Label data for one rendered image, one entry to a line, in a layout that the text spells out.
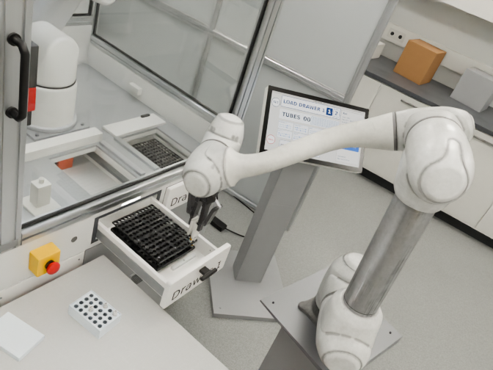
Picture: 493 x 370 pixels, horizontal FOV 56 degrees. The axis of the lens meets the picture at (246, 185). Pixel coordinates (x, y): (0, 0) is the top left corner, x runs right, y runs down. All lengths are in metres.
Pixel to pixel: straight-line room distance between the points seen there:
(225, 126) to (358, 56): 1.63
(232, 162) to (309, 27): 1.81
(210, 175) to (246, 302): 1.60
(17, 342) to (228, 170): 0.71
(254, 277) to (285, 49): 1.37
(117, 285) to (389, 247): 0.85
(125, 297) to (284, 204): 1.12
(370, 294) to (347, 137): 0.41
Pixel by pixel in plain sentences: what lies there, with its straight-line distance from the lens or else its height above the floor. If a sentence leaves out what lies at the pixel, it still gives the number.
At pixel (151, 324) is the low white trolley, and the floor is 0.76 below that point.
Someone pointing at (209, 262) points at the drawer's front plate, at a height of 0.91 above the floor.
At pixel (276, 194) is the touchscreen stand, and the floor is 0.68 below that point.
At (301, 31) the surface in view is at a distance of 2.89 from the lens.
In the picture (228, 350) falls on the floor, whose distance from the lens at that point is 2.47.
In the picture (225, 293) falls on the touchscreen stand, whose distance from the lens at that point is 2.65.
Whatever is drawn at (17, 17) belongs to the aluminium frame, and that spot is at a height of 1.57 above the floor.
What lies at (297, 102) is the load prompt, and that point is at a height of 1.16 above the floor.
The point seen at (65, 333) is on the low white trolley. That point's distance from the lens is 1.45.
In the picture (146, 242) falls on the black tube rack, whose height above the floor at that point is 0.90.
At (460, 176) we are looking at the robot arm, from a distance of 1.03.
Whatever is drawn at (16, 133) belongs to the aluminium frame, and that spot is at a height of 1.31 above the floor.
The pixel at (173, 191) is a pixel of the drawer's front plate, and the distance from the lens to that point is 1.73.
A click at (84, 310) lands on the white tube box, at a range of 1.46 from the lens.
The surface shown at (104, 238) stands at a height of 0.86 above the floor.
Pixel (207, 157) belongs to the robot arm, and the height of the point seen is 1.34.
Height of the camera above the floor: 1.93
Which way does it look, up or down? 33 degrees down
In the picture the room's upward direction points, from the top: 21 degrees clockwise
